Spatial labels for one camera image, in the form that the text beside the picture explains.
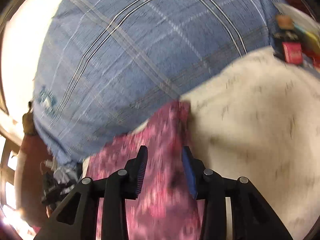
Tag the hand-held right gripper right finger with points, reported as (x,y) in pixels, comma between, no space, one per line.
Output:
(188,175)

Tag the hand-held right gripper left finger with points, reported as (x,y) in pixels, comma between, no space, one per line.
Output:
(141,170)

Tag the purple floral garment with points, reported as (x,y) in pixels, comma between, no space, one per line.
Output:
(162,135)

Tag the white leaf-print bed sheet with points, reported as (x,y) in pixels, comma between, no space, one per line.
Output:
(250,120)

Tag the dark crumpled cloth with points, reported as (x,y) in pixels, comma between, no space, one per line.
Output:
(58,185)

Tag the brown wooden headboard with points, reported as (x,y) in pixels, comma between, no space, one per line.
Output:
(30,180)

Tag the blue plaid quilt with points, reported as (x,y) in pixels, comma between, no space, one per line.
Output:
(137,55)

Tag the dark green cloth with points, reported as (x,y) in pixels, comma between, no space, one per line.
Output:
(28,122)

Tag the red box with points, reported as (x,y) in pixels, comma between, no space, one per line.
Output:
(292,52)

